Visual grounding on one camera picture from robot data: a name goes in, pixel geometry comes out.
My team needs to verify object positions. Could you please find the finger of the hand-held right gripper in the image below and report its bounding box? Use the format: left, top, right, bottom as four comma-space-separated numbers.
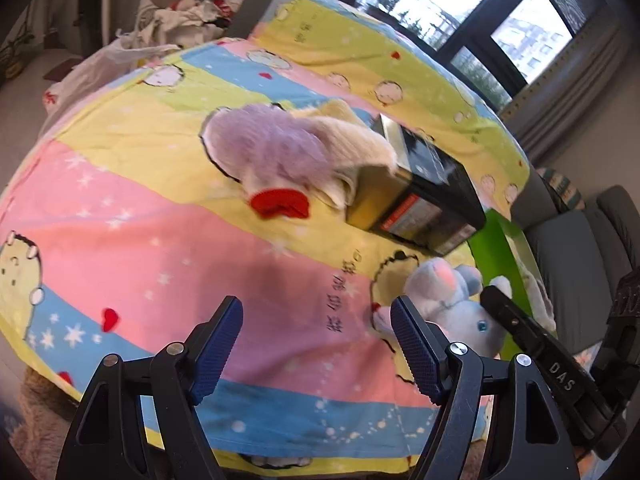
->
480, 285, 628, 461

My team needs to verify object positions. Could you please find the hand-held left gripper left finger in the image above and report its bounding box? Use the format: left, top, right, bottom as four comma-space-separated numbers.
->
55, 296, 244, 480

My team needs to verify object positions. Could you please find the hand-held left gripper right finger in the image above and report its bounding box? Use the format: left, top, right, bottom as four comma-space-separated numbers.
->
390, 296, 578, 480

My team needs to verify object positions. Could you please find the grey rabbit plush toy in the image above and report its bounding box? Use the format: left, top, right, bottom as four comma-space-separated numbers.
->
372, 257, 513, 361

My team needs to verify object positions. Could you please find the green box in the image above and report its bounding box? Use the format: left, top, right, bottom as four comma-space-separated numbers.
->
467, 209, 558, 361

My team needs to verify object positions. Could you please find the red white knitted sock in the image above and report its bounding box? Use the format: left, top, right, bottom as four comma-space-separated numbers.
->
240, 175, 312, 222

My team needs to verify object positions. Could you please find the purple fluffy cloth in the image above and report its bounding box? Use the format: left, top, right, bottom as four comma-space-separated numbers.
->
202, 104, 336, 201

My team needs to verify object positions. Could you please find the cream white towel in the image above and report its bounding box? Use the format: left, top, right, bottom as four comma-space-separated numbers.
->
295, 115, 401, 208

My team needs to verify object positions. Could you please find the pale yellow towel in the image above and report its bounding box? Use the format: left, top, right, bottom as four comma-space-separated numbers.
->
295, 99, 368, 128

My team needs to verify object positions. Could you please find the grey sofa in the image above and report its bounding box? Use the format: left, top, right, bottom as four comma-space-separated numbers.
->
510, 175, 640, 356

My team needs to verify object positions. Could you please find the cartoon printed blanket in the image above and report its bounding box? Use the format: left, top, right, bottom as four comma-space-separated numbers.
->
0, 0, 531, 476

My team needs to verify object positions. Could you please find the striped pillow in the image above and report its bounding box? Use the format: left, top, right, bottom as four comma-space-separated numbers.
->
542, 167, 586, 211

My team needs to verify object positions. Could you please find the black rectangular box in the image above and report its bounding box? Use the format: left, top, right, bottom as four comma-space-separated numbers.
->
345, 112, 487, 256

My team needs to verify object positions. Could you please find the beige curtain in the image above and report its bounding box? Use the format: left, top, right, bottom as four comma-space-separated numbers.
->
500, 25, 640, 161

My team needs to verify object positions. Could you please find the white plastic bag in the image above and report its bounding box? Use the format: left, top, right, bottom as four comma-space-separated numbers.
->
42, 35, 181, 111

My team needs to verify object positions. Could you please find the brown floor mat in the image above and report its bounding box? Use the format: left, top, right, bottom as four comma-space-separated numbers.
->
42, 57, 83, 82

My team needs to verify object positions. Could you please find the grey padded armrest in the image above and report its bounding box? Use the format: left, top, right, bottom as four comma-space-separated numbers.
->
227, 0, 283, 41

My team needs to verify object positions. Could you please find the pile of clothes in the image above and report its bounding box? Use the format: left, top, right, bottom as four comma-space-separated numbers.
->
135, 0, 246, 43

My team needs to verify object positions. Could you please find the black window frame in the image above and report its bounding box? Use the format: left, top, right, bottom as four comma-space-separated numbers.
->
227, 0, 606, 111

